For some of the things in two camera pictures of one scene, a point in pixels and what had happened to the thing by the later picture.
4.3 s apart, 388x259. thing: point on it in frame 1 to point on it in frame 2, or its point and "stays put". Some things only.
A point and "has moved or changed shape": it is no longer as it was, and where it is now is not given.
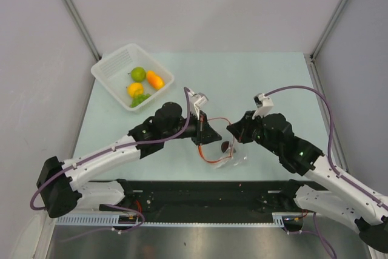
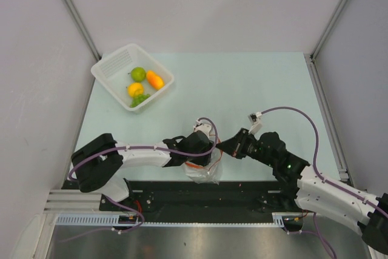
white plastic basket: x=115 y=70 stays put
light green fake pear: x=138 y=74 stays put
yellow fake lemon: x=134 y=89 stays put
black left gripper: x=205 y=134 to x=203 y=160
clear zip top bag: x=225 y=151 has moved or changed shape
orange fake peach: x=156 y=81 stays put
